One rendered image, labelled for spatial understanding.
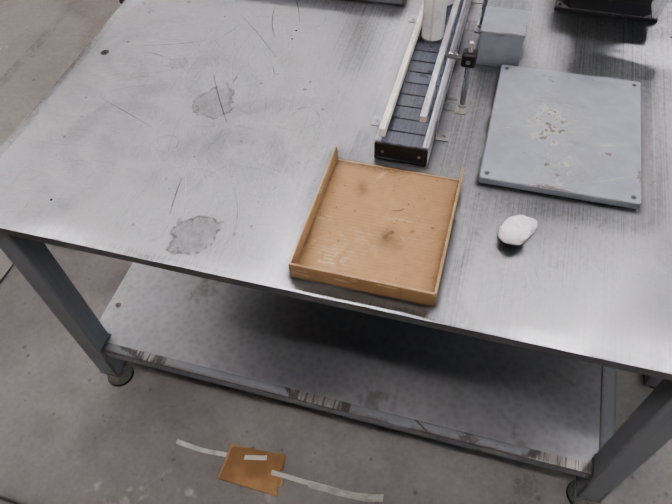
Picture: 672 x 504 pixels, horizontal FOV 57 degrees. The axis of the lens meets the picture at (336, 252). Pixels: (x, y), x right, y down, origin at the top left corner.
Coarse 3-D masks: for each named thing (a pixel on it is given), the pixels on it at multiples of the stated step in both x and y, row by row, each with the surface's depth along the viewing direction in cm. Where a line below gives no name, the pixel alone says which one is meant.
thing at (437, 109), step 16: (464, 0) 151; (464, 16) 147; (448, 64) 137; (448, 80) 136; (384, 112) 128; (432, 112) 134; (432, 128) 125; (384, 144) 123; (432, 144) 128; (400, 160) 126; (416, 160) 124
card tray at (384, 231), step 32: (320, 192) 119; (352, 192) 121; (384, 192) 121; (416, 192) 121; (448, 192) 120; (320, 224) 117; (352, 224) 117; (384, 224) 116; (416, 224) 116; (448, 224) 116; (320, 256) 113; (352, 256) 112; (384, 256) 112; (416, 256) 112; (352, 288) 108; (384, 288) 105; (416, 288) 108
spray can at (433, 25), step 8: (424, 0) 135; (432, 0) 133; (440, 0) 133; (424, 8) 136; (432, 8) 134; (440, 8) 134; (424, 16) 137; (432, 16) 136; (440, 16) 136; (424, 24) 139; (432, 24) 137; (440, 24) 138; (424, 32) 140; (432, 32) 139; (440, 32) 139; (424, 40) 142; (432, 40) 141; (440, 40) 141
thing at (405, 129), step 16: (448, 16) 147; (416, 48) 140; (432, 48) 140; (448, 48) 140; (416, 64) 137; (432, 64) 137; (416, 80) 134; (400, 96) 131; (416, 96) 130; (400, 112) 128; (416, 112) 128; (400, 128) 125; (416, 128) 125; (400, 144) 122; (416, 144) 122
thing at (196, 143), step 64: (128, 0) 166; (192, 0) 165; (256, 0) 164; (320, 0) 162; (512, 0) 158; (128, 64) 150; (192, 64) 149; (256, 64) 148; (320, 64) 146; (384, 64) 145; (576, 64) 142; (640, 64) 141; (64, 128) 137; (128, 128) 136; (192, 128) 135; (256, 128) 134; (320, 128) 133; (448, 128) 132; (0, 192) 126; (64, 192) 126; (128, 192) 125; (192, 192) 124; (256, 192) 123; (512, 192) 120; (128, 256) 115; (192, 256) 114; (256, 256) 114; (448, 256) 112; (512, 256) 111; (576, 256) 111; (640, 256) 110; (448, 320) 104; (512, 320) 103; (576, 320) 103; (640, 320) 102
